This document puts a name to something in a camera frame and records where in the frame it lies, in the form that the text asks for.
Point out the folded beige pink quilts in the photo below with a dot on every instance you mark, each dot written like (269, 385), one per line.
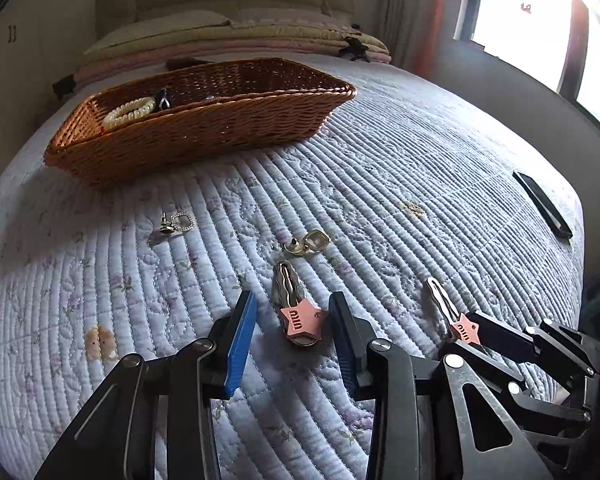
(109, 56)

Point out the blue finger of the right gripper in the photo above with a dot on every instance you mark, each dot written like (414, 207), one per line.
(510, 389)
(503, 339)

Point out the grey curtain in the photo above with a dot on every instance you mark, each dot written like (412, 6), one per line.
(396, 28)

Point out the dark wooden hairbrush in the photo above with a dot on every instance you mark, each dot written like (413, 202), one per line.
(183, 63)

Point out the window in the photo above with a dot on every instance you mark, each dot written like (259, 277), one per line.
(555, 42)

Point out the pink star hair clip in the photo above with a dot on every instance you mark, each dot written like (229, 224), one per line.
(458, 325)
(302, 322)

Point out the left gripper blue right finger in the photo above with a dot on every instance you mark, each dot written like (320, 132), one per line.
(433, 419)

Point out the brown wicker basket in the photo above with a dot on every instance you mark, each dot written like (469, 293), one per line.
(115, 136)

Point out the white wardrobe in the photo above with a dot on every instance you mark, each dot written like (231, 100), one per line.
(25, 92)

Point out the black smartphone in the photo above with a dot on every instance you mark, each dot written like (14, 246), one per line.
(545, 206)

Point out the cream floral pillow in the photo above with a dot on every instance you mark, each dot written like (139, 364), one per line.
(177, 22)

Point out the black device on nightstand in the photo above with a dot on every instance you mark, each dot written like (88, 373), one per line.
(64, 87)

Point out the white quilted bedspread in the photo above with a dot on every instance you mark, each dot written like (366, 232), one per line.
(408, 181)

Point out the silver rhinestone earring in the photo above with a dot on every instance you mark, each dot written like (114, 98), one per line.
(170, 225)

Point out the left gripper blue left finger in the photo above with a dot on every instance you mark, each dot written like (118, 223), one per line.
(113, 435)

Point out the pink checked pillow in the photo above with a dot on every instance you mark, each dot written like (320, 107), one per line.
(262, 16)

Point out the black tripod clamp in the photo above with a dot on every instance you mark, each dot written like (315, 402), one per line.
(354, 50)

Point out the black hair claw clip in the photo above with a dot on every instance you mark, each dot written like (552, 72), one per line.
(162, 100)

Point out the orange curtain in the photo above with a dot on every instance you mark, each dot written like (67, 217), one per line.
(433, 22)

